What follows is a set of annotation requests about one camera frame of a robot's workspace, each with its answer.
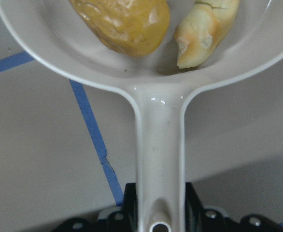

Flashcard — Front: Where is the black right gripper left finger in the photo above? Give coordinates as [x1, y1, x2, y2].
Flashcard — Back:
[122, 183, 138, 232]

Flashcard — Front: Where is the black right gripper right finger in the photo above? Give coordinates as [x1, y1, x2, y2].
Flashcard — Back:
[185, 182, 203, 232]

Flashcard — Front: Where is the pale croissant piece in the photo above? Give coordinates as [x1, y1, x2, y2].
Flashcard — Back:
[174, 0, 240, 69]

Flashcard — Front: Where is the glossy brown bread roll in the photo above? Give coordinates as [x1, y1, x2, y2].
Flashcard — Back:
[70, 0, 170, 58]

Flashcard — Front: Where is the white plastic dustpan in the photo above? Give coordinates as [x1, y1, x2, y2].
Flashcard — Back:
[0, 0, 283, 232]

